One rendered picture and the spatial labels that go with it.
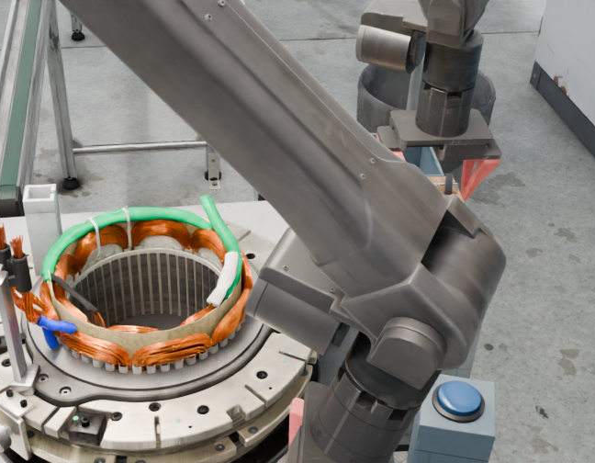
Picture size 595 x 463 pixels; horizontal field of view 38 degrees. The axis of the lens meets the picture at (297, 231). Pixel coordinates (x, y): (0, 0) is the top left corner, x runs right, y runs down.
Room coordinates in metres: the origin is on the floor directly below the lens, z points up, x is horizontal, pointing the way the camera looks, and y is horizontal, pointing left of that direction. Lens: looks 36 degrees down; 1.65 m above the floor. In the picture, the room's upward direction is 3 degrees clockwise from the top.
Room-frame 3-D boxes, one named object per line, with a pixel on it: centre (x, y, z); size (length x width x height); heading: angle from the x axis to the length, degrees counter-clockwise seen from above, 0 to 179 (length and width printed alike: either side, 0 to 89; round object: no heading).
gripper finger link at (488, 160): (0.84, -0.18, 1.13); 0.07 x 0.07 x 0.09; 9
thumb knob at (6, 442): (0.46, 0.24, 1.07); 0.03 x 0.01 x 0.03; 55
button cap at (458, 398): (0.57, -0.16, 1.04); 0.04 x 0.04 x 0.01
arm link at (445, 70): (0.84, -0.15, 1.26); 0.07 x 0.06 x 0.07; 65
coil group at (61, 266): (0.61, 0.21, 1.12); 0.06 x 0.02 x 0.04; 7
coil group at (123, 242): (0.66, 0.19, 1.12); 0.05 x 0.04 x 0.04; 97
